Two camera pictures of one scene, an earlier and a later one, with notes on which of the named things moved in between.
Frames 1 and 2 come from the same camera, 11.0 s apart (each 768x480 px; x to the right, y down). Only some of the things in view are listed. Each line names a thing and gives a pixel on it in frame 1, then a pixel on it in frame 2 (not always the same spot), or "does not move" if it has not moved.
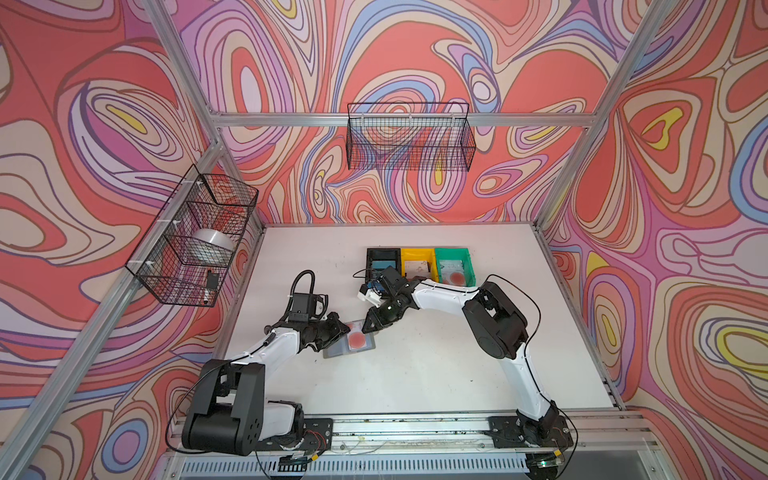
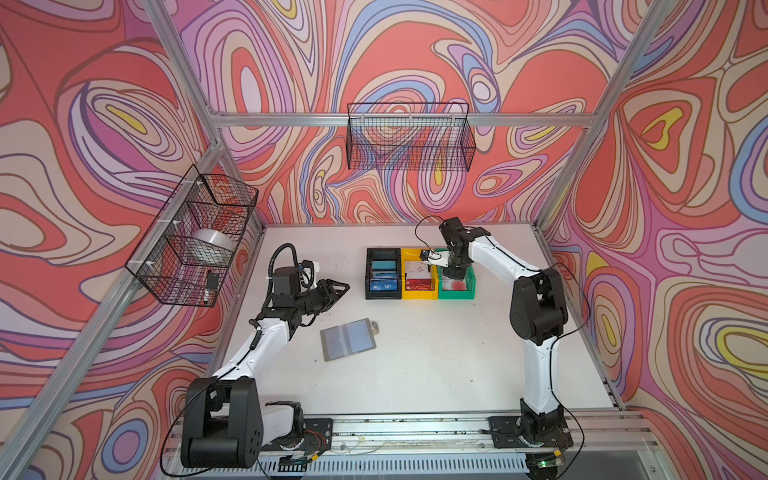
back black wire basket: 409,136 does not move
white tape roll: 215,237 does not move
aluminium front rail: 466,434 does not move
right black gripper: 377,321 to 459,274
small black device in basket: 212,281 does not move
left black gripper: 335,329 to 326,294
